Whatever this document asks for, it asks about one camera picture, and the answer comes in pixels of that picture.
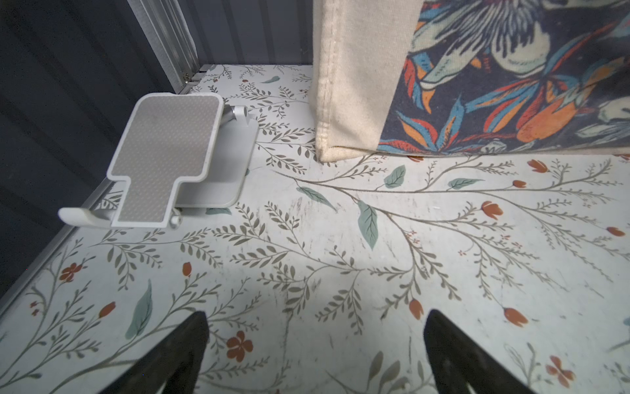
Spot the white folding phone stand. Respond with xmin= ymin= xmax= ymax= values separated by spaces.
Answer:
xmin=58 ymin=93 xmax=259 ymax=228

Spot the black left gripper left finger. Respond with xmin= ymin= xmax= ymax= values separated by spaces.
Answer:
xmin=102 ymin=311 xmax=209 ymax=393

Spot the floral canvas tote bag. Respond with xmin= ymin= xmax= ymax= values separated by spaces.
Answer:
xmin=309 ymin=1 xmax=629 ymax=163

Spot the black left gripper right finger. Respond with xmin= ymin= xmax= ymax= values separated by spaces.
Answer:
xmin=423 ymin=310 xmax=532 ymax=394

